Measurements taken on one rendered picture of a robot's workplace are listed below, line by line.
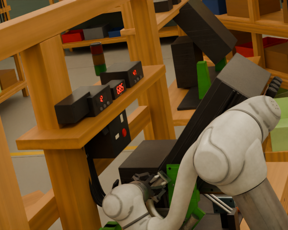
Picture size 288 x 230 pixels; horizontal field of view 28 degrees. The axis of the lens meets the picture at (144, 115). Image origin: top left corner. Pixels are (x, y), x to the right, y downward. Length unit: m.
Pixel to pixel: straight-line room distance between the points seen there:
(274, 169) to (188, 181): 1.29
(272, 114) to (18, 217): 0.84
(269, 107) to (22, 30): 0.83
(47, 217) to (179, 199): 0.59
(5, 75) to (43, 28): 6.78
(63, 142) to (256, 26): 3.53
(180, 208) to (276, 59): 3.67
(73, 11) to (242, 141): 1.02
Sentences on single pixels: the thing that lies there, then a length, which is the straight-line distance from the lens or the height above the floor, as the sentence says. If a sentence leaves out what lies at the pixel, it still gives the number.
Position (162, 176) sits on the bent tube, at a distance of 2.21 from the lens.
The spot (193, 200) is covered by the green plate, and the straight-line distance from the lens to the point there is 2.23.
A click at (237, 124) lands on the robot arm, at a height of 1.66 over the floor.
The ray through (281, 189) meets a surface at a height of 0.90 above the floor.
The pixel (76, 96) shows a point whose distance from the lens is 2.06.
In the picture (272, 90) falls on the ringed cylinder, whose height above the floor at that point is 1.49.
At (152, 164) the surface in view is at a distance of 2.35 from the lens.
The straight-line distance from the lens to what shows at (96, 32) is 11.31.
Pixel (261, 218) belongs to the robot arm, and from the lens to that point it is 1.45.
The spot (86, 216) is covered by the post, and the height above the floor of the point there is 1.17.
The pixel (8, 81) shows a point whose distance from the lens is 8.79.
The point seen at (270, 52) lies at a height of 0.89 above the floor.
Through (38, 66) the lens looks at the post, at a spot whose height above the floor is 1.77.
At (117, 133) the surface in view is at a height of 1.43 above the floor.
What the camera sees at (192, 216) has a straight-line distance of 2.21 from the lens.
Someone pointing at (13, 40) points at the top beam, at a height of 1.89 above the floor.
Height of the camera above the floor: 2.15
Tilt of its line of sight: 18 degrees down
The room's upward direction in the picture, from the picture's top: 10 degrees counter-clockwise
